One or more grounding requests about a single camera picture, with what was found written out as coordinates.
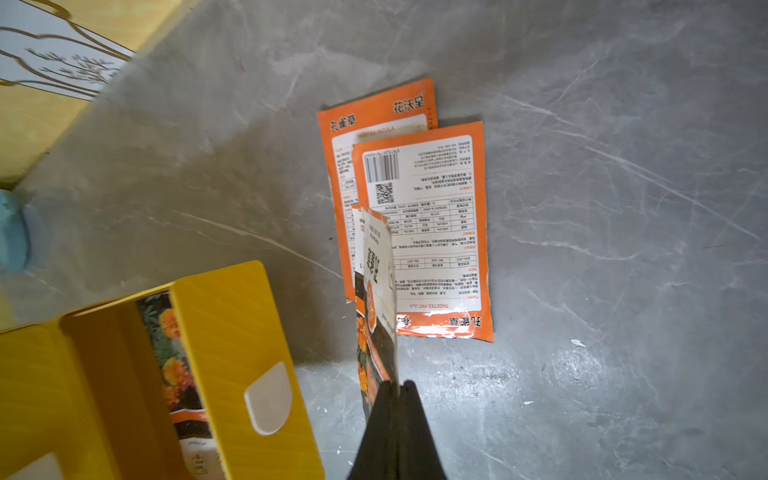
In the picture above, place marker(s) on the orange seed bag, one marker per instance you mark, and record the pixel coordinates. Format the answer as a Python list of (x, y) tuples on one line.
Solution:
[(431, 188), (403, 110), (375, 304)]

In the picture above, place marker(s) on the light blue watering scoop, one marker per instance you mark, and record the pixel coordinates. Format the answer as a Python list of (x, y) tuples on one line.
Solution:
[(15, 245)]

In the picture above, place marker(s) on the yellow three-drawer cabinet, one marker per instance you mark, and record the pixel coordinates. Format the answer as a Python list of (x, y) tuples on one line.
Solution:
[(48, 416)]

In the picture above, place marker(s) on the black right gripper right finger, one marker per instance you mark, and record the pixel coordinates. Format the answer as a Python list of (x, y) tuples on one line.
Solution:
[(418, 456)]

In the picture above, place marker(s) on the seed bag in drawer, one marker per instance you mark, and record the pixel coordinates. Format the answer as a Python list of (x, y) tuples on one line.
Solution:
[(188, 415)]

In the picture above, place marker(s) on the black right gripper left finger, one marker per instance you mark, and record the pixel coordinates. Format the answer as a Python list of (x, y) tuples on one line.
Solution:
[(377, 456)]

